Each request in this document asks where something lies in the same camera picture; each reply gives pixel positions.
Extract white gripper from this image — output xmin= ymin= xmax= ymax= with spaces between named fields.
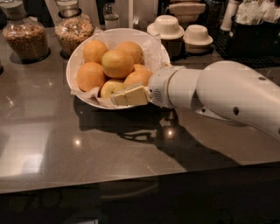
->
xmin=110 ymin=66 xmax=183 ymax=109

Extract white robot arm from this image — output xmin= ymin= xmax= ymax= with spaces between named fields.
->
xmin=110 ymin=61 xmax=280 ymax=139

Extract yellowish orange front centre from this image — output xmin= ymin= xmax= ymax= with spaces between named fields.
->
xmin=101 ymin=79 xmax=124 ymax=98

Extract small orange behind right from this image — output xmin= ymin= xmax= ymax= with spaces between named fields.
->
xmin=134 ymin=64 xmax=149 ymax=71

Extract white paper liner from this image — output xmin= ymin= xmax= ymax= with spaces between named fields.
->
xmin=70 ymin=27 xmax=171 ymax=109

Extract clear glass bottle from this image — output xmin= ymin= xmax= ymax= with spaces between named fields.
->
xmin=102 ymin=0 xmax=120 ymax=30

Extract right glass cereal jar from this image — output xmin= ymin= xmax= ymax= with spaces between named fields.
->
xmin=55 ymin=0 xmax=94 ymax=56

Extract glass cereal jar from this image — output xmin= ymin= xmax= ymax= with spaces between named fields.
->
xmin=55 ymin=0 xmax=94 ymax=56
xmin=0 ymin=0 xmax=49 ymax=62

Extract black rubber mat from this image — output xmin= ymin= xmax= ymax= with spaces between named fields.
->
xmin=208 ymin=29 xmax=280 ymax=69

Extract left glass cereal jar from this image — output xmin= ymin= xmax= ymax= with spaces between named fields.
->
xmin=0 ymin=0 xmax=49 ymax=62

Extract white pepper mill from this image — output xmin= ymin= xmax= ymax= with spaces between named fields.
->
xmin=220 ymin=0 xmax=241 ymax=32

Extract black container with sachets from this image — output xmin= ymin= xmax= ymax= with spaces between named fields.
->
xmin=226 ymin=0 xmax=280 ymax=59

